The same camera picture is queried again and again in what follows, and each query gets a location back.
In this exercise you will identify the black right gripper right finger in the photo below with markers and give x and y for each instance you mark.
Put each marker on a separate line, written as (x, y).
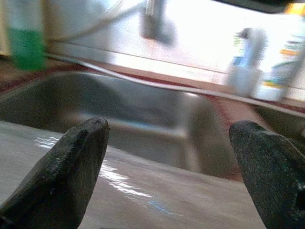
(274, 181)

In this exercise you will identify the metal wall faucet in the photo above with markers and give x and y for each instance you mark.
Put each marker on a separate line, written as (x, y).
(155, 26)

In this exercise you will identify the stainless steel sink basin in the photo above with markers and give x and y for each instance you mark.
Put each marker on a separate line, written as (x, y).
(143, 114)
(281, 124)

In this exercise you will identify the black shelf edge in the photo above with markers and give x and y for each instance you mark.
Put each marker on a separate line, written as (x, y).
(257, 5)

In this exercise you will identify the white cleaner bottle yellow cap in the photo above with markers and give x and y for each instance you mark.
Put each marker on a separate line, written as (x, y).
(283, 71)

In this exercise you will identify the white spray bottle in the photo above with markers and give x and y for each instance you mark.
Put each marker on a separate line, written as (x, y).
(253, 47)

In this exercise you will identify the green dish soap bottle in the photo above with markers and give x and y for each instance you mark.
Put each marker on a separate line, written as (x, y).
(26, 47)

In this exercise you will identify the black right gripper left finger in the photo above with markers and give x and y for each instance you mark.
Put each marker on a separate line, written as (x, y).
(62, 181)

